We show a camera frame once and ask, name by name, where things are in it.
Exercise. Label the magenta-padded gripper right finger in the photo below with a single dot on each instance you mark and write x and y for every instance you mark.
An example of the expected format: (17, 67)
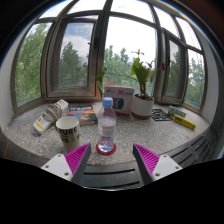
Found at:
(148, 160)

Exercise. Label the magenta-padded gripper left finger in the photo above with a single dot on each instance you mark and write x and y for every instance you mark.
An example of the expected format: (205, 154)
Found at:
(75, 160)

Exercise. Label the clear blue-capped water bottle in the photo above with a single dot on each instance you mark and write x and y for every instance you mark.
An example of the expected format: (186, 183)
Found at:
(106, 128)

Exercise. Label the white printed paper cup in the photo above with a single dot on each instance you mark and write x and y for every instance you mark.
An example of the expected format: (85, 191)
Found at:
(68, 135)

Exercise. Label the flat round red coaster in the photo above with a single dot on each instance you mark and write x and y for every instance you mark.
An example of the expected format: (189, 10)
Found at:
(101, 151)

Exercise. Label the dark slatted vent grille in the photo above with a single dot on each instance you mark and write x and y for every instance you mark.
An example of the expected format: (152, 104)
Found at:
(116, 175)

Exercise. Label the colourful dark-covered book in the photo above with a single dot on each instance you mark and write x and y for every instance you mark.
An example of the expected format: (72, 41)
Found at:
(83, 115)

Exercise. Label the black lattice trivet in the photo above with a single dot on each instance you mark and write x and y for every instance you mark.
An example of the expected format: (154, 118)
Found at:
(161, 115)

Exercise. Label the long yellow glue box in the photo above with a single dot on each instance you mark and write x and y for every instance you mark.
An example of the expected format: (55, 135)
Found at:
(184, 122)

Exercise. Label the coil of beige twine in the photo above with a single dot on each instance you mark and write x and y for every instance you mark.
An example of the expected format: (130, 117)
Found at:
(53, 112)

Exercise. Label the potted plant in white pot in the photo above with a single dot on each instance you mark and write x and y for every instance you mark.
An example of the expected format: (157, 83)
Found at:
(142, 107)

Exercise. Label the small green patterned box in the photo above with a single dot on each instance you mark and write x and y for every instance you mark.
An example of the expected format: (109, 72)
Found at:
(176, 111)

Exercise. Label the red white filament spool box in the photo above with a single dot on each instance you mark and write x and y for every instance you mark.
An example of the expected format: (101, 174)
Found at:
(125, 100)

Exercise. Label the brown framed bay window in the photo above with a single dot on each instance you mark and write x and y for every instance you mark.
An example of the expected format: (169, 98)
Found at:
(98, 50)

